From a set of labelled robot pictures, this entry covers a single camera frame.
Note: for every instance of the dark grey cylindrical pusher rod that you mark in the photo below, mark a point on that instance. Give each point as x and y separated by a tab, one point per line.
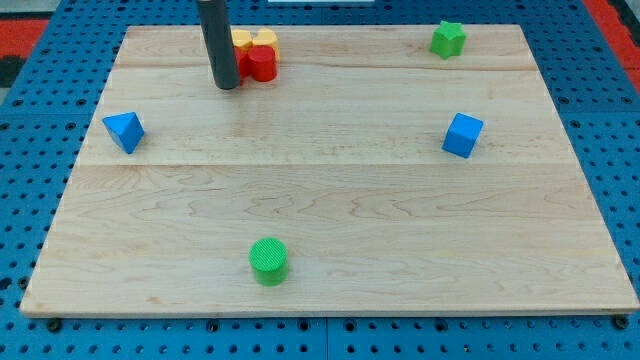
215	25

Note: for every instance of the blue cube block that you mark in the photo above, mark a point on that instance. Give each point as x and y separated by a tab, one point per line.
462	134

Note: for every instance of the yellow block behind rod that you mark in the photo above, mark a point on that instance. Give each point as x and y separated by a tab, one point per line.
242	39

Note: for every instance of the red block behind rod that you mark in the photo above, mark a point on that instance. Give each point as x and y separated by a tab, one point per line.
243	63

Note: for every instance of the yellow heart block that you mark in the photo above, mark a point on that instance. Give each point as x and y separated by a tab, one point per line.
267	37

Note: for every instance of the red cylinder block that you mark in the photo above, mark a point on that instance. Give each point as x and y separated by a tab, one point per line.
263	64

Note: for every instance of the blue triangular prism block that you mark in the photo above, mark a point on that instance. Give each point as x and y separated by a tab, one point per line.
125	130

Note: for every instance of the light wooden board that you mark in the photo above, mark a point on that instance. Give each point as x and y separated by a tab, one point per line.
340	158

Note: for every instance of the green star block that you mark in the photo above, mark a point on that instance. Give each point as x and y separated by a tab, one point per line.
448	39

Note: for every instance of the green cylinder block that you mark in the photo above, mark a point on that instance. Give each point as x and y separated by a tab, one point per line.
268	258

